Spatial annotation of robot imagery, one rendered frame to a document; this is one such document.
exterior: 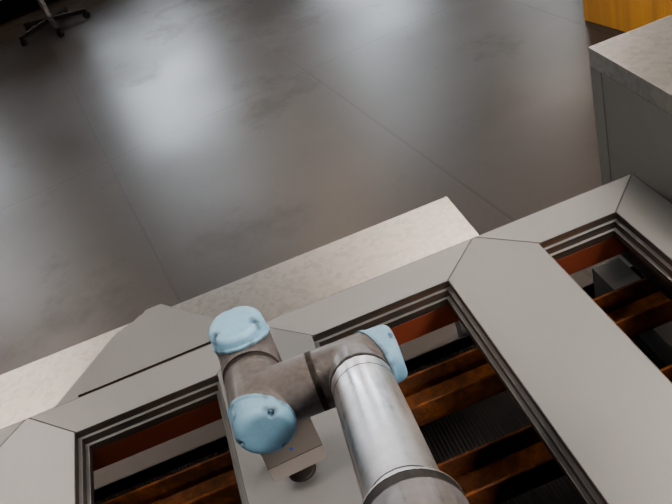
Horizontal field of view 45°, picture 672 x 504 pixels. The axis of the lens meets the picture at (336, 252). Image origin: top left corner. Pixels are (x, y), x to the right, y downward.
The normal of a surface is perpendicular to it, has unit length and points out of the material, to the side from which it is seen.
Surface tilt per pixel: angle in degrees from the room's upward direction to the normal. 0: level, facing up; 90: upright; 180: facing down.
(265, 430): 90
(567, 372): 0
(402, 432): 31
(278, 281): 0
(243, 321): 0
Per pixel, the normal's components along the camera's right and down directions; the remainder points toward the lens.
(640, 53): -0.26, -0.78
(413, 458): 0.15, -0.95
